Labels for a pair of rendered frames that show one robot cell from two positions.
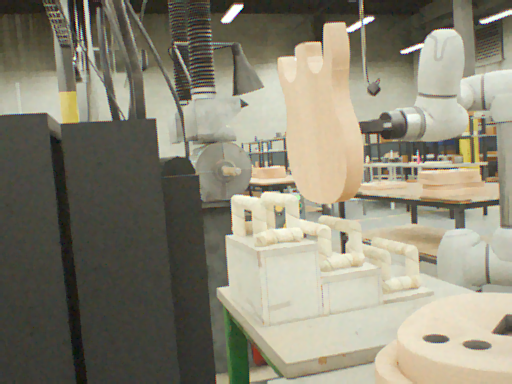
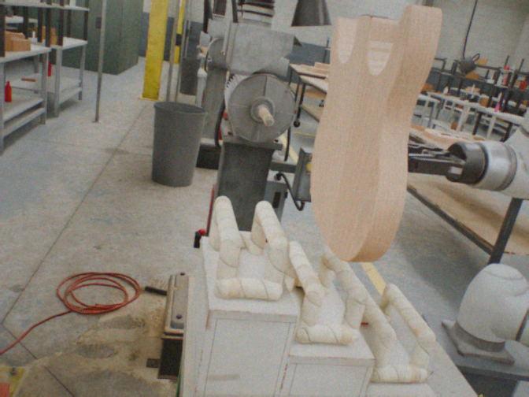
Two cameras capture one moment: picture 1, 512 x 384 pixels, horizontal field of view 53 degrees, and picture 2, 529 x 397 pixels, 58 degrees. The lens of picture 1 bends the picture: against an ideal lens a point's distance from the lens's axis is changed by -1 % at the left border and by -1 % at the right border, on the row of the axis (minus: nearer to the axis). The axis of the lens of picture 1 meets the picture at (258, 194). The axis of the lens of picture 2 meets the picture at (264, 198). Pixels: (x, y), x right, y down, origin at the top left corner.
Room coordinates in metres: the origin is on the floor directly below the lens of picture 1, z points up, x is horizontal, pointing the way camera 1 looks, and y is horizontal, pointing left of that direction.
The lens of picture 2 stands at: (0.48, -0.10, 1.52)
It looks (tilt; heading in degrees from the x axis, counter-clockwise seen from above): 19 degrees down; 5
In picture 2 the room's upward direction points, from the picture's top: 11 degrees clockwise
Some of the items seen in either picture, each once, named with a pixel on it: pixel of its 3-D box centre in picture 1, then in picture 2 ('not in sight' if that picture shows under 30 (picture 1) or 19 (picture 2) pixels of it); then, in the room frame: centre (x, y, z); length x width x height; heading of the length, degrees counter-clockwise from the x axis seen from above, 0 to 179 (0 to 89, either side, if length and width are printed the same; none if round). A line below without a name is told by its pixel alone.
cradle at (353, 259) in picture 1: (343, 260); (329, 333); (1.24, -0.19, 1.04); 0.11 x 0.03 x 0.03; 110
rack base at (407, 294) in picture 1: (379, 285); (374, 351); (1.38, -0.31, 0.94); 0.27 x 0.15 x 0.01; 20
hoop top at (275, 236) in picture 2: (278, 199); (271, 226); (1.29, -0.05, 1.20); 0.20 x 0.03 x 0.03; 19
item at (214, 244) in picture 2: (238, 218); (219, 226); (1.34, 0.06, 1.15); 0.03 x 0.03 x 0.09
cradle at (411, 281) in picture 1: (401, 283); (399, 372); (1.29, -0.34, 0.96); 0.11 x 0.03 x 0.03; 110
